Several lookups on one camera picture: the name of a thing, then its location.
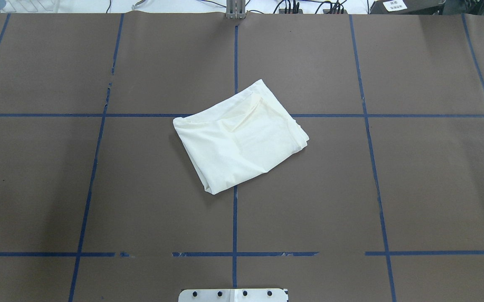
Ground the white long-sleeve printed shirt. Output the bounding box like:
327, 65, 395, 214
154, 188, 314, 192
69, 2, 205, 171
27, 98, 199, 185
173, 80, 309, 195

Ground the aluminium frame post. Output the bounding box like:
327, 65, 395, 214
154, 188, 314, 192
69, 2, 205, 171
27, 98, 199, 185
226, 0, 247, 20

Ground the black power adapter box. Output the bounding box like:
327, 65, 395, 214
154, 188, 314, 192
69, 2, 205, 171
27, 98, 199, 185
369, 0, 445, 15

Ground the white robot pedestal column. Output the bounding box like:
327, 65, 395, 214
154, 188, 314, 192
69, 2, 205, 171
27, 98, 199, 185
178, 288, 289, 302

